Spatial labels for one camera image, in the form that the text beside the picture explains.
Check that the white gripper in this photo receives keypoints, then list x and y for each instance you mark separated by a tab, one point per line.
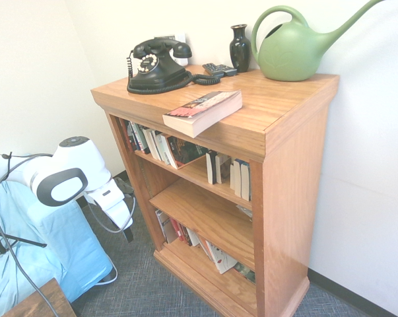
114	206

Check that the red black cover paperback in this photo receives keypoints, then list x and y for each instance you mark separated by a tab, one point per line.
202	110

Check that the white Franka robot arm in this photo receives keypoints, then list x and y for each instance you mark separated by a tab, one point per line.
70	158

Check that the white black cover book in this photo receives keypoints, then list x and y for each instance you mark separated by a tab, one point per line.
165	228

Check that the white thin book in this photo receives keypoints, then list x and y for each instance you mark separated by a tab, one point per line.
193	237

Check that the light blue cloth cover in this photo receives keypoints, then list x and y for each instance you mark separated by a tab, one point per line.
53	251

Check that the orange white paperback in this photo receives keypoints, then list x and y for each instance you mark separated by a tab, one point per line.
205	247

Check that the cream pages paperback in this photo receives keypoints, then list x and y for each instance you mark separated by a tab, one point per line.
164	150
233	176
223	168
153	145

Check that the white red print book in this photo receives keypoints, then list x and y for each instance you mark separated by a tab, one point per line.
222	259

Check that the white black spine book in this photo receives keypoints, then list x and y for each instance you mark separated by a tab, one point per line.
134	137

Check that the dark red spine book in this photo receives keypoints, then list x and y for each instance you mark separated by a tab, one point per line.
125	133

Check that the leaning black cover book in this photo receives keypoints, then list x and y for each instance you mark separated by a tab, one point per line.
185	150

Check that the black white paperback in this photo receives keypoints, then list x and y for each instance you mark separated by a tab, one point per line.
211	166

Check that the dark wooden table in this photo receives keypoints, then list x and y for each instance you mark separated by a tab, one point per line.
43	302

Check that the black tripod stand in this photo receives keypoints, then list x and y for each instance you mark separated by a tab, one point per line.
7	238

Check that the camouflage cover book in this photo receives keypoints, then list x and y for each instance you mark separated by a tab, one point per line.
246	272

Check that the blue spine paperback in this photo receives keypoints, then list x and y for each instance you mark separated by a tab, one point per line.
242	180

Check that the black rotary telephone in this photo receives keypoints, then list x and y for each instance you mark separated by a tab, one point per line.
155	71

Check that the wooden bookshelf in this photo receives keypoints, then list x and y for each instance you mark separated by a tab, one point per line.
294	185

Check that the black remote control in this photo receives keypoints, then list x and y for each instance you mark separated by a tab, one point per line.
228	70
210	68

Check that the black glossy vase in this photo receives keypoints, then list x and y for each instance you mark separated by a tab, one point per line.
240	49

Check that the green plastic watering can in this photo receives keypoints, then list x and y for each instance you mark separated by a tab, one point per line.
289	53

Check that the white frame leg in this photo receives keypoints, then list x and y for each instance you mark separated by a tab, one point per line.
110	279

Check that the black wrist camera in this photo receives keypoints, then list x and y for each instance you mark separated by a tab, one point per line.
124	186

